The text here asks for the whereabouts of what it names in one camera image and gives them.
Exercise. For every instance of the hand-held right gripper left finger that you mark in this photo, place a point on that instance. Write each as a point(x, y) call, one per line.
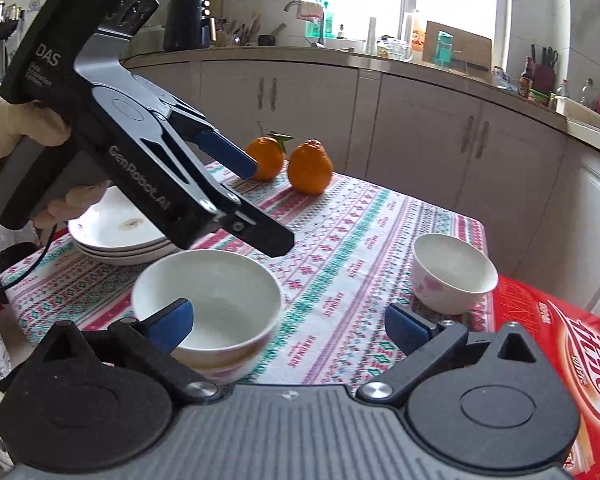
point(172, 322)

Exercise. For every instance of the white rectangular basin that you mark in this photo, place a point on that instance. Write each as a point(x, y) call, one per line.
point(587, 115)

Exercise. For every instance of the patterned tablecloth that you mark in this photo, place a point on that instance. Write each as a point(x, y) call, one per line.
point(355, 240)

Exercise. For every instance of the small black bowl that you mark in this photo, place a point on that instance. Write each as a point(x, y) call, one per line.
point(267, 40)

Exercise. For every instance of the dark sauce bottle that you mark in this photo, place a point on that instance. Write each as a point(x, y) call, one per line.
point(525, 82)

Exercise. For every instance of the utensil holder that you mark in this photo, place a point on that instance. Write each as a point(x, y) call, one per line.
point(237, 35)

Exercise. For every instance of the orange bottle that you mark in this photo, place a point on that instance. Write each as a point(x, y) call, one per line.
point(417, 32)

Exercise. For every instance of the metal sink faucet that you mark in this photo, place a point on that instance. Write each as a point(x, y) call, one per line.
point(292, 5)

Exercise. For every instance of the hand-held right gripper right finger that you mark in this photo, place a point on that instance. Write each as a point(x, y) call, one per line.
point(405, 332)

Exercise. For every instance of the bumpy orange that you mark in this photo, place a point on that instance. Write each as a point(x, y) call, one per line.
point(310, 170)

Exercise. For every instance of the teal plastic container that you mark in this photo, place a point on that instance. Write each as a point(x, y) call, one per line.
point(444, 52)

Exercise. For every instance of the red cardboard box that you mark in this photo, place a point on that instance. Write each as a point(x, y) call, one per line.
point(570, 360)

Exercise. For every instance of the green bottle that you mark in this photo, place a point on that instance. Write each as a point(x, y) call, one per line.
point(327, 25)

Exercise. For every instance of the black countertop appliance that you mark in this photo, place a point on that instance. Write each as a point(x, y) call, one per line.
point(185, 25)

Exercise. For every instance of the white bowl pink floral print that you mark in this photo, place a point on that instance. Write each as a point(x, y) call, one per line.
point(450, 270)
point(225, 370)
point(220, 300)

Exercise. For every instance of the pink cloth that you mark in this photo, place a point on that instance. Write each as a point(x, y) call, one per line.
point(310, 9)

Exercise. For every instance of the white cup stack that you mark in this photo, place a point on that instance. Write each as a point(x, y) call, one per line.
point(371, 35)
point(408, 25)

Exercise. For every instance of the beige kitchen countertop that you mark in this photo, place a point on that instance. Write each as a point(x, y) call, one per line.
point(280, 52)

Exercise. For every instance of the clear plastic bottle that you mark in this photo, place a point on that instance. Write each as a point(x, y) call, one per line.
point(586, 95)
point(562, 92)

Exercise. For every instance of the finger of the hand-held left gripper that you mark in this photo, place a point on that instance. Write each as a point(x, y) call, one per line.
point(230, 155)
point(265, 237)

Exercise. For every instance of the orange with green leaf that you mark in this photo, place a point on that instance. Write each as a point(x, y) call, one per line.
point(272, 160)

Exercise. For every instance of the stained white plate fruit print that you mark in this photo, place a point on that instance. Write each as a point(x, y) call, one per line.
point(115, 230)

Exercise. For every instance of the person's left hand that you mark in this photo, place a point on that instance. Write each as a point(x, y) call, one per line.
point(30, 122)

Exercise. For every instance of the glass jar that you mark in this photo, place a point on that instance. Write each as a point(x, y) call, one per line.
point(384, 49)
point(401, 50)

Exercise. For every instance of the white kitchen cabinet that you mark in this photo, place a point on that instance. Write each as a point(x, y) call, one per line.
point(420, 125)

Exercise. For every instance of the knife block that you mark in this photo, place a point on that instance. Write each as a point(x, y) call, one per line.
point(545, 77)

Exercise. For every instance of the green lid jar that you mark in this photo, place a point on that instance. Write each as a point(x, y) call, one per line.
point(539, 97)

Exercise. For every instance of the brown cardboard sheet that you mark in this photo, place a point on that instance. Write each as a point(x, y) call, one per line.
point(472, 50)

